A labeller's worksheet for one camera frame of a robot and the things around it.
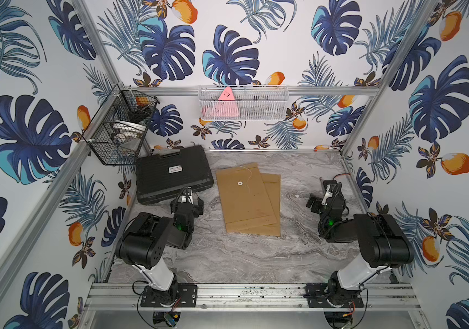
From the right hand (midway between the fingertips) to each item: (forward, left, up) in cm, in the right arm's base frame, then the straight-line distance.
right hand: (323, 196), depth 96 cm
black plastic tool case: (+10, +78, +1) cm, 79 cm away
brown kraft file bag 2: (+8, +22, -4) cm, 24 cm away
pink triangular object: (+26, +45, +31) cm, 61 cm away
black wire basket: (+31, +93, +29) cm, 102 cm away
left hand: (-2, +63, +3) cm, 64 cm away
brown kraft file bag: (0, +36, -5) cm, 37 cm away
